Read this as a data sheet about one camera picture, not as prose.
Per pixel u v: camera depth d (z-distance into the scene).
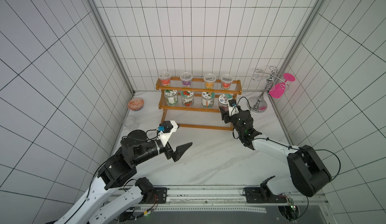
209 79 0.79
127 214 0.55
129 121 1.00
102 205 0.42
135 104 1.10
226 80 0.79
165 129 0.45
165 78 0.80
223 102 0.79
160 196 0.72
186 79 0.80
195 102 0.93
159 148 0.48
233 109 0.70
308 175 0.42
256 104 1.10
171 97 0.87
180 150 0.49
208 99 0.85
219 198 0.73
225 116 0.76
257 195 0.72
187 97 0.85
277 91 0.95
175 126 0.47
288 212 0.71
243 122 0.64
